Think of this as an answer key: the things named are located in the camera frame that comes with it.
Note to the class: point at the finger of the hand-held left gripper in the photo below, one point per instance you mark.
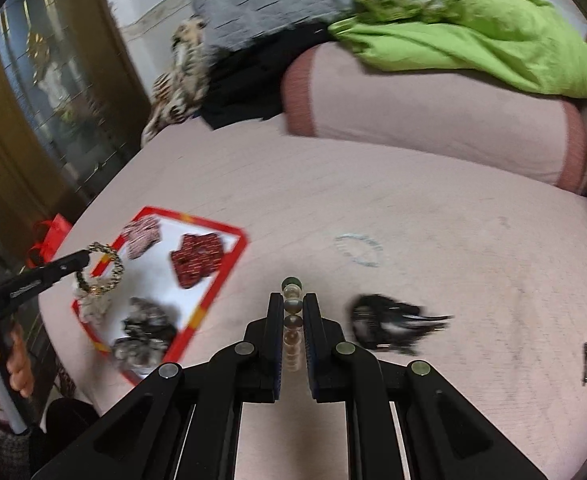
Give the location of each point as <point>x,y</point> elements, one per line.
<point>68,262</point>

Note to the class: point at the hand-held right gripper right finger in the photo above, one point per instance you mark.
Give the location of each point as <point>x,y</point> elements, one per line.
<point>317,355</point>

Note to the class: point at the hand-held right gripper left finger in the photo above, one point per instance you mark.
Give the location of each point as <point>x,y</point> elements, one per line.
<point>276,355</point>

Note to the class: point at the black sequined hair clip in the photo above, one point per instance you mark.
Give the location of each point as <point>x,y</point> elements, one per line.
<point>373,320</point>

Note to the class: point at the red cardboard tray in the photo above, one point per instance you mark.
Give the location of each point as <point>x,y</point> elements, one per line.
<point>168,230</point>

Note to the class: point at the silver hair pin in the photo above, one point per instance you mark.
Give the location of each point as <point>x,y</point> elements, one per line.
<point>585,365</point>

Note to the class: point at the person's left hand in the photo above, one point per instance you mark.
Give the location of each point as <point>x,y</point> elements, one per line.
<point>21,372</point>

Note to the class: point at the white floral scrunchie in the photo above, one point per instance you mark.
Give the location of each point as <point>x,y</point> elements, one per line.
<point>93,307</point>

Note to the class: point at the pink striped scrunchie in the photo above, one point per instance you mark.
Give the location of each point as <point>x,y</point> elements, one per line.
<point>141,235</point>

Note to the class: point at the wooden door with glass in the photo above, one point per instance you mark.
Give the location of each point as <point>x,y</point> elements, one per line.
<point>3,160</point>

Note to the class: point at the red dotted scrunchie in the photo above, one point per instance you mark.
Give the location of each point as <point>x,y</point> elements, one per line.
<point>196,260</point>

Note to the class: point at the brown patterned cloth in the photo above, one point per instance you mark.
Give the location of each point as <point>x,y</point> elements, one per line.
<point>178,90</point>

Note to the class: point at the black cloth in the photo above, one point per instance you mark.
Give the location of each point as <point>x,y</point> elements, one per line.
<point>253,85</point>

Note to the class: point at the pink bolster pillow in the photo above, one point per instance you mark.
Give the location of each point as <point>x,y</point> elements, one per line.
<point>423,110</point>

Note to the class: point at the grey quilt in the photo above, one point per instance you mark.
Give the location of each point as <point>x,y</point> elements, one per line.
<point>273,0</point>

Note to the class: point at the green blanket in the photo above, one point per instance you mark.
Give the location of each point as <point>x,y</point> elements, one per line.
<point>498,35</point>

